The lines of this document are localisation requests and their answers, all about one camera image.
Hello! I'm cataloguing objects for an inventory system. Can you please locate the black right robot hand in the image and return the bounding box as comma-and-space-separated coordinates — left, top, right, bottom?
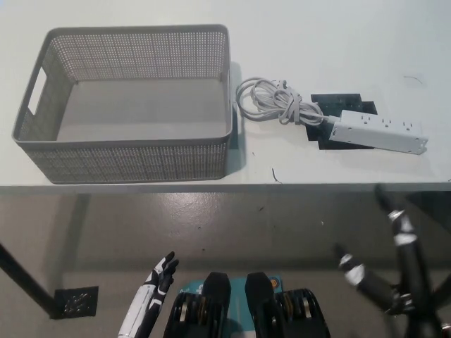
333, 182, 451, 338

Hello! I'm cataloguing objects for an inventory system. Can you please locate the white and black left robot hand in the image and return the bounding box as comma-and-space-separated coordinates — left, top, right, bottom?
118, 250, 180, 338

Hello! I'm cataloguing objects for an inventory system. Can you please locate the white power strip with cord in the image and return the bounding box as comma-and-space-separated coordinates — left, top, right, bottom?
235, 77, 429, 156

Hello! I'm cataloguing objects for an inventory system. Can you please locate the black table leg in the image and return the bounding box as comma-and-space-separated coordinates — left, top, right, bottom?
0, 241, 59, 320

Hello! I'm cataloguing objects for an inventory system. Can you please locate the black tape square marker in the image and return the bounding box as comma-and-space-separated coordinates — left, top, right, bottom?
304, 92, 380, 152

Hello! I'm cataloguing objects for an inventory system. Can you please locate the grey perforated plastic basket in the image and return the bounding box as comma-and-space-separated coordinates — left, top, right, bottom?
10, 23, 236, 185

